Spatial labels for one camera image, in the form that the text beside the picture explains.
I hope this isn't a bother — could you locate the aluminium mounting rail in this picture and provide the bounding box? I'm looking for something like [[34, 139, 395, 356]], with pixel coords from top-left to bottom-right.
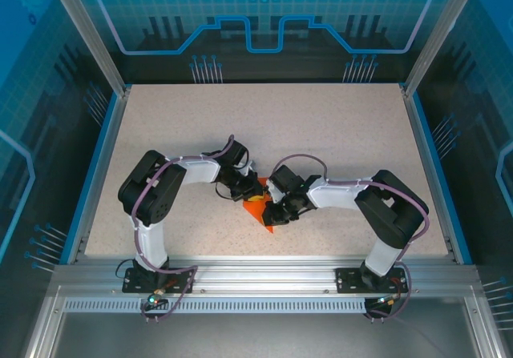
[[51, 255, 482, 297]]

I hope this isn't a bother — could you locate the aluminium frame post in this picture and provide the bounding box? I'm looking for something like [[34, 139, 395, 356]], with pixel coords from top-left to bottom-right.
[[402, 0, 484, 98], [44, 0, 132, 98]]

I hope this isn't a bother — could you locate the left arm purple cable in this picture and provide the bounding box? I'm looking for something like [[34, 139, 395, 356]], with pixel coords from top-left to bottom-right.
[[134, 134, 236, 323]]

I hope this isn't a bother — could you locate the aluminium side rail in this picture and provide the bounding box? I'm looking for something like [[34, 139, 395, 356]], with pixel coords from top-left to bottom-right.
[[66, 87, 131, 265], [402, 87, 474, 265]]

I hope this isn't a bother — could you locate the grey metal sheet panel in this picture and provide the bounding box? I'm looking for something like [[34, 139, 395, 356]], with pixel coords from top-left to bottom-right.
[[50, 312, 482, 358]]

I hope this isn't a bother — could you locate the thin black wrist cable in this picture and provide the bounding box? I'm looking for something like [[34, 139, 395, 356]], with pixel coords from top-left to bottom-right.
[[214, 181, 237, 203]]

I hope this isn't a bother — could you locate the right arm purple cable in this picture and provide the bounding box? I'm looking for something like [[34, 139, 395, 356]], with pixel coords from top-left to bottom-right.
[[272, 154, 432, 322]]

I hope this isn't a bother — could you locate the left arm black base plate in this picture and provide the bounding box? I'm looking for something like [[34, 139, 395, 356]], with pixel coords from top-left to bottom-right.
[[122, 267, 196, 294]]

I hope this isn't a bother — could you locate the orange square paper sheet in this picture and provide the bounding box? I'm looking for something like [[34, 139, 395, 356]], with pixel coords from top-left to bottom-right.
[[242, 177, 276, 235]]

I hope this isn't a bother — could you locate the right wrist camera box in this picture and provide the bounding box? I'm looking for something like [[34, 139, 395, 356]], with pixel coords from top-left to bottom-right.
[[267, 183, 284, 205]]

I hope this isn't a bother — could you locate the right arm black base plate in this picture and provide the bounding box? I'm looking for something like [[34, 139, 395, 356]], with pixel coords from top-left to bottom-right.
[[334, 267, 410, 294]]

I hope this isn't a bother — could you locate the cable connector with green light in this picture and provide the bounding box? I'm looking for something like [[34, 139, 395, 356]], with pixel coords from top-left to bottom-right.
[[374, 293, 402, 309], [146, 292, 168, 309]]

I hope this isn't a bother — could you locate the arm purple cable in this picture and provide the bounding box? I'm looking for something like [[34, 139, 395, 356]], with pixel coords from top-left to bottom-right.
[[134, 134, 236, 323], [272, 154, 432, 322]]

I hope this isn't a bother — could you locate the slotted grey cable duct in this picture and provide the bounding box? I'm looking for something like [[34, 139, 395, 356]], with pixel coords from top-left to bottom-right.
[[63, 297, 368, 315]]

